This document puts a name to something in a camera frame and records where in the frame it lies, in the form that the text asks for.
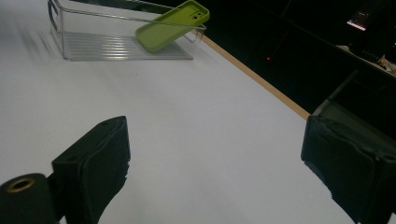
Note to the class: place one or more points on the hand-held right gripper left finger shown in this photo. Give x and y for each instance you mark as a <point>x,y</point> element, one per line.
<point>93,168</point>

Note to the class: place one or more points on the wooden table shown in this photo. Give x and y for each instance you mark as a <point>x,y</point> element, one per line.
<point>255,76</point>

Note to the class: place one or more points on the clear plastic tray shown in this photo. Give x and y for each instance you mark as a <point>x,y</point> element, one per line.
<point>102,43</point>

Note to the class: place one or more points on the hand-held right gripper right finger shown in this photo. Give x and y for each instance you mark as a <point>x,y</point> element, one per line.
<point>351,161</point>

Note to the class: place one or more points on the green phone case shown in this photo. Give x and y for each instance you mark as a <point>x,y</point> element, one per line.
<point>168,26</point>

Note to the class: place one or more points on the white board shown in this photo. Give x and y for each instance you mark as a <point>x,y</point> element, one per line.
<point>202,140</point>

